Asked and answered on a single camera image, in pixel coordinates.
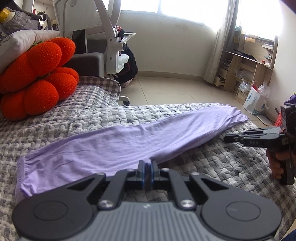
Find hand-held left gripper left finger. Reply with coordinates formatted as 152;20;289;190
67;160;149;208

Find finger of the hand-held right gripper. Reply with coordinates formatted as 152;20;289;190
223;126;284;148

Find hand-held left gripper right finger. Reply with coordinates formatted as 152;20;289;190
150;160;228;208

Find grey checkered quilted blanket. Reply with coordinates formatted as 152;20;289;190
0;75;296;241

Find grey quilted bag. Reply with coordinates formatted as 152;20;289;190
0;9;48;39

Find white paper bag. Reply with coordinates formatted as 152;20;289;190
242;81;270;115

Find lilac pants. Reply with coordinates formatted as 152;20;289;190
15;104;250;198

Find dark grey sofa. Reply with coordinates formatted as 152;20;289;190
61;52;105;78

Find white mesh office chair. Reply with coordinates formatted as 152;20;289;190
53;0;137;106

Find wooden shelf unit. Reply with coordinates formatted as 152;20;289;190
214;28;279;105

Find person's right hand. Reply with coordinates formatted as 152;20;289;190
266;146;289;181

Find yellow capped bottle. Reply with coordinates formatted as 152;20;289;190
0;9;15;24

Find light grey pillow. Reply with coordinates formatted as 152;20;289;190
0;30;61;73

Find black flat board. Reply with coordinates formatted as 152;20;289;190
72;30;88;55

